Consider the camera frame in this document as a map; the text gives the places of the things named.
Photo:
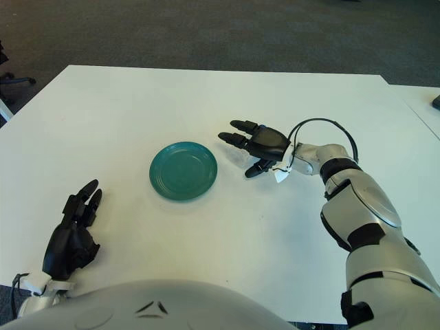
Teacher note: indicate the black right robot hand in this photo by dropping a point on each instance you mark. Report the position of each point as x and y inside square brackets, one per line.
[269, 144]

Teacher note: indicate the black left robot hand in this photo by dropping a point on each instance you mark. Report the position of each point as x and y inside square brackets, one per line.
[62, 251]

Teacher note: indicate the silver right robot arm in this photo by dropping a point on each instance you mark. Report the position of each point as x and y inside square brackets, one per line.
[364, 192]

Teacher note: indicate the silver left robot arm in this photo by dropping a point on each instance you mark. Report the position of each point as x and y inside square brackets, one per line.
[34, 302]

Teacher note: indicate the green round plate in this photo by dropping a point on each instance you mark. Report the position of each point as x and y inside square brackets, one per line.
[182, 172]

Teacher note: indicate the silver robot torso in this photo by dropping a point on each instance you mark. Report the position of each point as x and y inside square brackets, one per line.
[103, 309]

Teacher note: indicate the white desk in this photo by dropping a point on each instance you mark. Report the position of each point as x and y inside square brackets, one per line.
[4, 110]

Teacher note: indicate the dark flat device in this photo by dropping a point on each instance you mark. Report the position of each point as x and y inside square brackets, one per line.
[436, 102]

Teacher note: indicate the black office chair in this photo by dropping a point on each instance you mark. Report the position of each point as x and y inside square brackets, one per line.
[17, 80]

